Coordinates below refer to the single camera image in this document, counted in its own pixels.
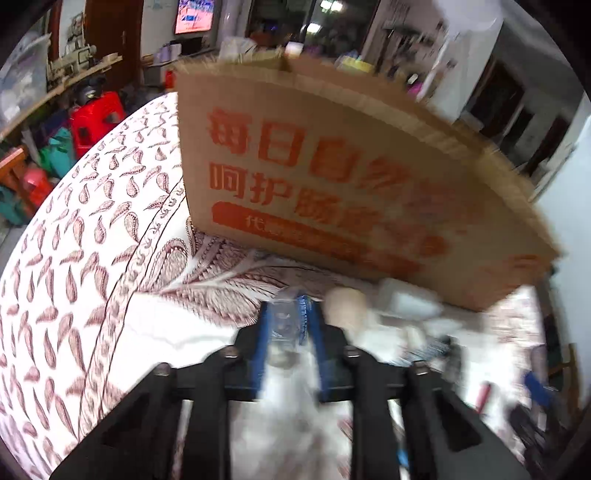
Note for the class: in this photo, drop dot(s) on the cardboard box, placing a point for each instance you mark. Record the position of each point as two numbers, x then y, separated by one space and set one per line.
323 184

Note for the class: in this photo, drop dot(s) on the green bag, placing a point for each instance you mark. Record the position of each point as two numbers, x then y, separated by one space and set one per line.
57 154

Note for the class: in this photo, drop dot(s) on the television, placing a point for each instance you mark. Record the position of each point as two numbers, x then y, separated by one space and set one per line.
194 16

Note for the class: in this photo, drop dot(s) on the wooden plank worktable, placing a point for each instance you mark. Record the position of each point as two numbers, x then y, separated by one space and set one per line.
55 92

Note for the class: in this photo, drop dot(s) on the red bag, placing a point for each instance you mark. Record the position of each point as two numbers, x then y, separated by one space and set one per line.
37 184

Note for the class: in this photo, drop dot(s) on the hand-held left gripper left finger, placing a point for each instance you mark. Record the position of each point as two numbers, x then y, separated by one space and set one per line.
263 355

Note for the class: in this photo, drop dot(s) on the sewing machine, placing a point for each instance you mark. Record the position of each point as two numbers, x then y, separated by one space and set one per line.
69 60

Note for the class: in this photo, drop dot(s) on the clear storage bin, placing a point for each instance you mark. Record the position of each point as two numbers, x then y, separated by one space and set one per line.
21 78

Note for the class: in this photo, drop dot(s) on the red plastic stool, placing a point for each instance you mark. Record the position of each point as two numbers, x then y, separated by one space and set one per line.
94 122

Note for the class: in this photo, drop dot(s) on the crushed clear plastic bottle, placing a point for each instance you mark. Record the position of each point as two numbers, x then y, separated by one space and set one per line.
286 323

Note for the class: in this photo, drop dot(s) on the black helmet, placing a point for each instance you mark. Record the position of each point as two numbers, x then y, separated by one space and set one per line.
92 90

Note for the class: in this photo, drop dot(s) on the brown wooden door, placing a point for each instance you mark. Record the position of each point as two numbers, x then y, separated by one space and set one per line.
115 41

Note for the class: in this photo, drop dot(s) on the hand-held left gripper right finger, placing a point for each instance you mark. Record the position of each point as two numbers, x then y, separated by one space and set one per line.
318 360

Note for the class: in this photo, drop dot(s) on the white cylinder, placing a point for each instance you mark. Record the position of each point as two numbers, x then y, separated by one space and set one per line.
411 300

